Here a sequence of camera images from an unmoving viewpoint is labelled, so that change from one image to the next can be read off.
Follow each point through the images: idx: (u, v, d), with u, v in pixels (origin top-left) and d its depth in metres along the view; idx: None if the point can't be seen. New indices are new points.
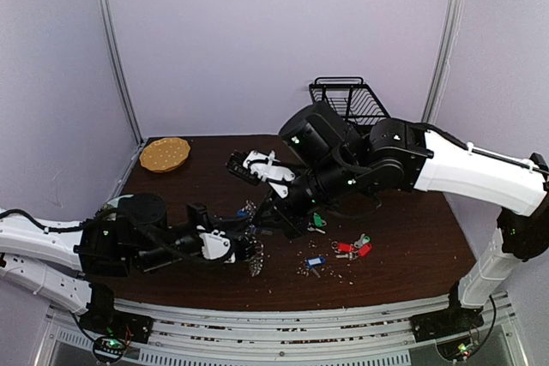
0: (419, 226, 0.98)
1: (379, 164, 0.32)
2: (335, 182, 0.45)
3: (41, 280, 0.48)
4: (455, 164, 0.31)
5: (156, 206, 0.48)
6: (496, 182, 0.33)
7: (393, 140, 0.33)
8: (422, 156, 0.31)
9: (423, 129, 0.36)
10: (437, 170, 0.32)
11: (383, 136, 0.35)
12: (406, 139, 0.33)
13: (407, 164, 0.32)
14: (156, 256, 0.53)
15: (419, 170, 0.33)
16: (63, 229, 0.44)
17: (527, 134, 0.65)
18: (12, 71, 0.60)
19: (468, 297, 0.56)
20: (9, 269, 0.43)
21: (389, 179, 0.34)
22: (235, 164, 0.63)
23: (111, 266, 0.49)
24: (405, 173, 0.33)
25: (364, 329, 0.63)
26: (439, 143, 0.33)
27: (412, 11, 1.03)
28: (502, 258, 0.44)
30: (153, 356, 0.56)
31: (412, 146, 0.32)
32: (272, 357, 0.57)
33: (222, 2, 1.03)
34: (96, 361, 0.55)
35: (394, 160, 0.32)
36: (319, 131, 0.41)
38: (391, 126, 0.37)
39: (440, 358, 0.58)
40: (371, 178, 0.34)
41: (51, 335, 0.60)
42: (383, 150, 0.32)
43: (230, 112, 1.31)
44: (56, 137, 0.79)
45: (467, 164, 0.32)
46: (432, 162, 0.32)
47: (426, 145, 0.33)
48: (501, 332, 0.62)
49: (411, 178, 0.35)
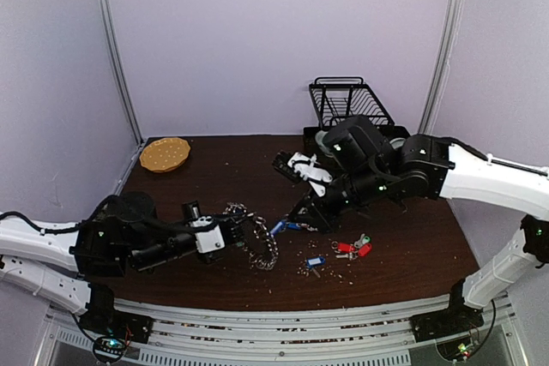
0: (419, 226, 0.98)
1: (407, 175, 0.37)
2: (366, 188, 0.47)
3: (39, 280, 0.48)
4: (472, 174, 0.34)
5: (144, 205, 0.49)
6: (513, 188, 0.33)
7: (419, 154, 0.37)
8: (444, 168, 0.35)
9: (448, 144, 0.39)
10: (456, 178, 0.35)
11: (410, 151, 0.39)
12: (431, 152, 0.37)
13: (431, 175, 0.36)
14: (149, 254, 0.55)
15: (442, 180, 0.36)
16: (60, 230, 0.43)
17: (527, 134, 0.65)
18: (12, 72, 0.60)
19: (472, 295, 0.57)
20: (9, 271, 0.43)
21: (416, 188, 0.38)
22: (281, 163, 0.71)
23: (107, 267, 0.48)
24: (428, 184, 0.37)
25: (364, 330, 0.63)
26: (460, 155, 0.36)
27: (411, 11, 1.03)
28: (522, 259, 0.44)
30: (153, 356, 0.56)
31: (436, 158, 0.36)
32: (272, 357, 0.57)
33: (222, 2, 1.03)
34: (97, 360, 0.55)
35: (420, 171, 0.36)
36: (358, 140, 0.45)
38: (419, 140, 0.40)
39: (440, 359, 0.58)
40: (398, 186, 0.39)
41: (51, 335, 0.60)
42: (413, 163, 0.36)
43: (230, 112, 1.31)
44: (56, 137, 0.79)
45: (484, 173, 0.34)
46: (453, 172, 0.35)
47: (449, 157, 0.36)
48: (501, 332, 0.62)
49: (436, 187, 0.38)
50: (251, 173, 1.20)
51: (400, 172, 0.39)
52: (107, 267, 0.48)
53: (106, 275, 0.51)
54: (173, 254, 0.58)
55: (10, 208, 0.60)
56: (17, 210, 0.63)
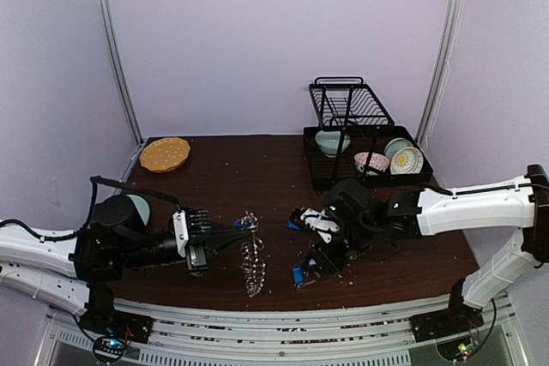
0: None
1: (388, 225, 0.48)
2: (365, 235, 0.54)
3: (38, 282, 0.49)
4: (438, 211, 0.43)
5: (123, 207, 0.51)
6: (485, 208, 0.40)
7: (392, 209, 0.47)
8: (412, 213, 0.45)
9: (419, 189, 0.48)
10: (433, 218, 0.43)
11: (386, 203, 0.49)
12: (404, 205, 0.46)
13: (407, 224, 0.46)
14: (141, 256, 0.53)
15: (415, 223, 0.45)
16: (59, 237, 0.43)
17: (526, 134, 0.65)
18: (10, 71, 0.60)
19: (471, 295, 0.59)
20: (6, 274, 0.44)
21: (397, 235, 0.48)
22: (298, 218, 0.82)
23: (103, 273, 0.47)
24: (407, 227, 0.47)
25: (364, 330, 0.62)
26: (429, 197, 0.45)
27: (411, 11, 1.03)
28: (520, 258, 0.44)
30: (152, 356, 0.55)
31: (405, 208, 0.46)
32: (272, 358, 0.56)
33: (222, 2, 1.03)
34: (96, 361, 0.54)
35: (398, 224, 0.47)
36: (348, 200, 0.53)
38: (395, 192, 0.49)
39: (440, 358, 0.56)
40: (383, 234, 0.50)
41: (51, 335, 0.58)
42: (389, 215, 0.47)
43: (230, 112, 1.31)
44: (55, 137, 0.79)
45: (450, 207, 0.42)
46: (424, 215, 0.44)
47: (419, 203, 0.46)
48: (501, 332, 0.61)
49: (414, 230, 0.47)
50: (251, 173, 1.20)
51: (383, 223, 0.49)
52: (105, 274, 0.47)
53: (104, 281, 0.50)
54: (161, 260, 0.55)
55: (11, 209, 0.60)
56: (17, 210, 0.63)
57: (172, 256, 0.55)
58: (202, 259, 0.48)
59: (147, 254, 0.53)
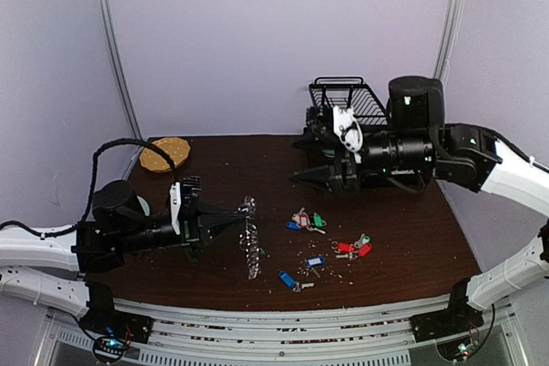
0: (419, 225, 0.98)
1: (463, 160, 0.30)
2: (413, 161, 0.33)
3: (39, 286, 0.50)
4: (518, 174, 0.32)
5: (123, 188, 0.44)
6: (546, 192, 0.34)
7: (467, 143, 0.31)
8: (493, 161, 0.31)
9: (491, 137, 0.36)
10: (502, 175, 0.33)
11: (455, 135, 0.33)
12: (479, 144, 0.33)
13: (478, 167, 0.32)
14: (141, 242, 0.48)
15: (485, 172, 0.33)
16: (59, 232, 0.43)
17: (525, 134, 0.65)
18: (11, 71, 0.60)
19: (477, 296, 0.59)
20: (7, 280, 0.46)
21: (459, 179, 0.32)
22: (317, 124, 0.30)
23: (105, 261, 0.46)
24: (474, 175, 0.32)
25: (364, 329, 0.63)
26: (508, 154, 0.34)
27: (412, 11, 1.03)
28: (537, 266, 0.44)
30: (153, 356, 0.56)
31: (483, 150, 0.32)
32: (272, 357, 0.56)
33: (222, 2, 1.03)
34: (96, 361, 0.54)
35: (472, 162, 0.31)
36: (437, 107, 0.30)
38: (463, 128, 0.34)
39: (440, 358, 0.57)
40: (443, 172, 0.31)
41: (51, 335, 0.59)
42: (465, 149, 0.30)
43: (230, 112, 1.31)
44: (55, 137, 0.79)
45: (528, 173, 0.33)
46: (498, 167, 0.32)
47: (497, 152, 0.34)
48: (501, 332, 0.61)
49: (474, 179, 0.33)
50: (251, 173, 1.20)
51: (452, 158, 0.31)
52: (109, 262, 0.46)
53: (108, 270, 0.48)
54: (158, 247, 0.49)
55: (12, 209, 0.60)
56: (19, 210, 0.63)
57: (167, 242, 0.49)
58: (196, 234, 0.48)
59: (147, 239, 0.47)
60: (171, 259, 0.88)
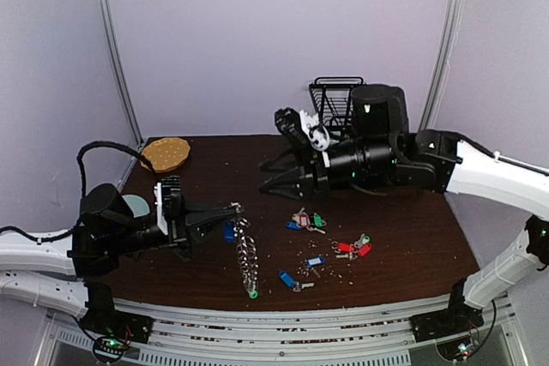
0: (419, 225, 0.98)
1: (421, 165, 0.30)
2: (380, 164, 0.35)
3: (37, 288, 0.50)
4: (480, 170, 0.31)
5: (107, 191, 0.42)
6: (517, 187, 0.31)
7: (425, 147, 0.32)
8: (453, 162, 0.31)
9: (455, 138, 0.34)
10: (462, 175, 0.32)
11: (419, 140, 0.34)
12: (439, 146, 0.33)
13: (440, 170, 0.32)
14: (130, 243, 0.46)
15: (449, 174, 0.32)
16: (56, 237, 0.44)
17: (526, 134, 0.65)
18: (11, 71, 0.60)
19: (472, 295, 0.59)
20: (3, 284, 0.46)
21: (423, 182, 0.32)
22: (286, 123, 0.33)
23: (100, 263, 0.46)
24: (437, 178, 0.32)
25: (364, 330, 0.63)
26: (469, 152, 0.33)
27: (412, 10, 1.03)
28: (525, 260, 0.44)
30: (153, 356, 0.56)
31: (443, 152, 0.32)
32: (272, 357, 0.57)
33: (222, 2, 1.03)
34: (96, 360, 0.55)
35: (431, 164, 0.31)
36: (394, 111, 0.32)
38: (428, 134, 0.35)
39: (441, 359, 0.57)
40: (405, 175, 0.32)
41: (51, 335, 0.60)
42: (425, 154, 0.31)
43: (230, 113, 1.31)
44: (55, 137, 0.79)
45: (492, 170, 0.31)
46: (460, 167, 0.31)
47: (457, 152, 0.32)
48: (501, 332, 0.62)
49: (442, 182, 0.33)
50: (251, 173, 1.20)
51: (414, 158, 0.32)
52: (105, 264, 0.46)
53: (104, 271, 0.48)
54: (148, 247, 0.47)
55: (12, 209, 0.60)
56: (19, 210, 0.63)
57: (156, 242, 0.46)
58: (183, 234, 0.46)
59: (137, 242, 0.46)
60: (171, 259, 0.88)
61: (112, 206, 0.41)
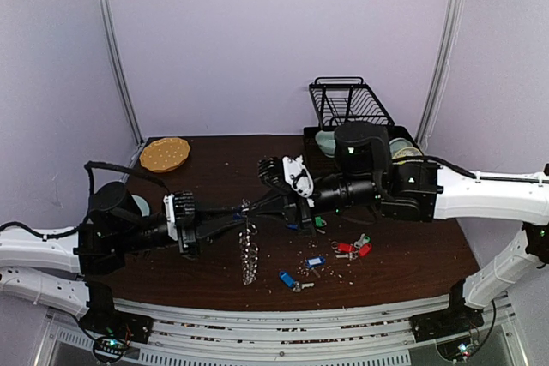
0: (419, 226, 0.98)
1: (404, 202, 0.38)
2: (364, 196, 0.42)
3: (38, 286, 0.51)
4: (464, 194, 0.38)
5: (117, 189, 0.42)
6: (505, 200, 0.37)
7: (407, 183, 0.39)
8: (432, 193, 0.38)
9: (436, 166, 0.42)
10: (448, 201, 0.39)
11: (401, 174, 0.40)
12: (420, 180, 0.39)
13: (422, 201, 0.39)
14: (138, 242, 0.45)
15: (432, 204, 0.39)
16: (62, 234, 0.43)
17: (527, 134, 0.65)
18: (11, 71, 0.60)
19: (473, 296, 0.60)
20: (6, 282, 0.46)
21: (406, 213, 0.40)
22: (269, 175, 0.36)
23: (107, 262, 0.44)
24: (420, 208, 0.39)
25: (364, 329, 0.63)
26: (448, 179, 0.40)
27: (412, 10, 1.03)
28: (524, 260, 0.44)
30: (153, 356, 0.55)
31: (424, 187, 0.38)
32: (272, 357, 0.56)
33: (222, 2, 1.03)
34: (96, 361, 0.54)
35: (412, 200, 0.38)
36: (376, 153, 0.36)
38: (409, 164, 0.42)
39: (441, 358, 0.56)
40: (390, 209, 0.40)
41: (51, 335, 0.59)
42: (406, 192, 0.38)
43: (230, 113, 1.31)
44: (55, 137, 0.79)
45: (474, 191, 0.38)
46: (442, 195, 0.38)
47: (437, 181, 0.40)
48: (501, 332, 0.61)
49: (428, 211, 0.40)
50: (251, 173, 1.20)
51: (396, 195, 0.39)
52: (111, 263, 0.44)
53: (110, 271, 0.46)
54: (158, 247, 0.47)
55: (12, 208, 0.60)
56: (19, 211, 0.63)
57: (167, 241, 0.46)
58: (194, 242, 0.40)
59: (146, 239, 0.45)
60: (171, 259, 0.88)
61: (123, 204, 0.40)
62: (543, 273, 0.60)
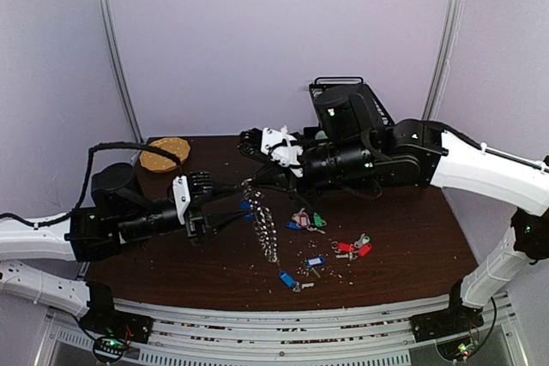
0: (419, 226, 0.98)
1: (400, 158, 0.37)
2: (353, 165, 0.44)
3: (39, 286, 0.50)
4: (468, 164, 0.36)
5: (123, 172, 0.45)
6: (509, 182, 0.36)
7: (410, 140, 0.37)
8: (437, 153, 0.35)
9: (440, 129, 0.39)
10: (450, 167, 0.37)
11: (401, 134, 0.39)
12: (423, 138, 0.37)
13: (423, 160, 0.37)
14: (140, 227, 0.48)
15: (433, 165, 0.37)
16: (52, 220, 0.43)
17: (527, 134, 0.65)
18: (12, 73, 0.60)
19: (470, 295, 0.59)
20: (7, 280, 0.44)
21: (406, 172, 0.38)
22: (249, 147, 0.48)
23: (102, 247, 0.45)
24: (420, 167, 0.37)
25: (364, 329, 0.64)
26: (455, 144, 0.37)
27: (412, 10, 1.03)
28: (513, 257, 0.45)
30: (153, 356, 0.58)
31: (427, 144, 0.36)
32: (272, 357, 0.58)
33: (222, 2, 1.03)
34: (96, 361, 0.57)
35: (413, 157, 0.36)
36: (357, 110, 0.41)
38: (411, 124, 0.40)
39: (441, 358, 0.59)
40: (388, 168, 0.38)
41: (51, 335, 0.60)
42: (405, 146, 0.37)
43: (230, 113, 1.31)
44: (56, 137, 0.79)
45: (480, 162, 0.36)
46: (445, 158, 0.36)
47: (443, 144, 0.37)
48: (501, 332, 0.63)
49: (427, 172, 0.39)
50: (251, 173, 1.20)
51: (392, 152, 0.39)
52: (105, 248, 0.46)
53: (104, 257, 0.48)
54: (159, 231, 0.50)
55: (12, 209, 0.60)
56: (19, 210, 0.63)
57: (168, 224, 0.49)
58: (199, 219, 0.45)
59: (145, 224, 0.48)
60: (171, 259, 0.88)
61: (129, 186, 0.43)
62: (537, 270, 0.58)
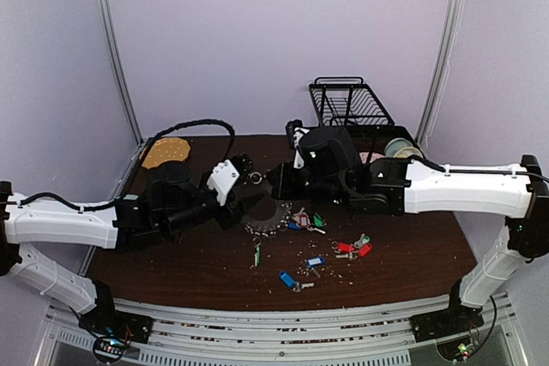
0: (419, 226, 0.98)
1: (371, 196, 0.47)
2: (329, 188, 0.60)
3: (54, 278, 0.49)
4: (431, 187, 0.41)
5: (182, 170, 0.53)
6: (479, 193, 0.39)
7: (377, 178, 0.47)
8: (399, 187, 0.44)
9: (407, 160, 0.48)
10: (417, 194, 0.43)
11: (373, 173, 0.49)
12: (388, 175, 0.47)
13: (391, 196, 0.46)
14: (185, 218, 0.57)
15: (401, 197, 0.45)
16: (99, 206, 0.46)
17: (526, 134, 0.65)
18: (11, 72, 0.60)
19: (468, 295, 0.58)
20: (27, 266, 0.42)
21: (377, 206, 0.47)
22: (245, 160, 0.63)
23: (147, 236, 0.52)
24: (389, 206, 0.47)
25: (364, 329, 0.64)
26: (419, 174, 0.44)
27: (411, 11, 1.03)
28: (508, 255, 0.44)
30: (153, 356, 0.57)
31: (392, 182, 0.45)
32: (272, 357, 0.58)
33: (221, 1, 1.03)
34: (96, 360, 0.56)
35: (381, 194, 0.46)
36: (334, 153, 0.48)
38: (383, 164, 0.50)
39: (440, 358, 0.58)
40: (361, 203, 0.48)
41: (51, 335, 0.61)
42: (375, 187, 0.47)
43: (230, 113, 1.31)
44: (56, 137, 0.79)
45: (443, 184, 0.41)
46: (410, 188, 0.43)
47: (407, 176, 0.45)
48: (501, 332, 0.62)
49: (398, 203, 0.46)
50: None
51: (365, 191, 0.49)
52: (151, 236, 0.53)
53: (144, 247, 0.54)
54: (201, 221, 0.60)
55: None
56: None
57: (207, 214, 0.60)
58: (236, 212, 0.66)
59: (191, 215, 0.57)
60: (171, 259, 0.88)
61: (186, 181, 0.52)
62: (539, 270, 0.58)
